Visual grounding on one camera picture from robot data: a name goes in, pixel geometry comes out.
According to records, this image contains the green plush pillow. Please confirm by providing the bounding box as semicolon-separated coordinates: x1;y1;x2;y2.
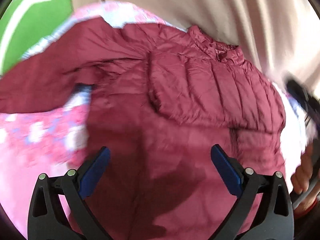
1;0;73;75

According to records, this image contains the beige curtain sheet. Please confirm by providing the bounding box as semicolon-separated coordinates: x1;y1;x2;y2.
73;0;319;92

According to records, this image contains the pink floral bed quilt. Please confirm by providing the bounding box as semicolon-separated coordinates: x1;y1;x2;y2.
1;2;307;233

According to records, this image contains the person's right hand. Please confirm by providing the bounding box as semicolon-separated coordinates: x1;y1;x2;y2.
291;143;319;218

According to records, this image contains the maroon puffer jacket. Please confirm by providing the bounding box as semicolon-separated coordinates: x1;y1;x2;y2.
1;18;285;239

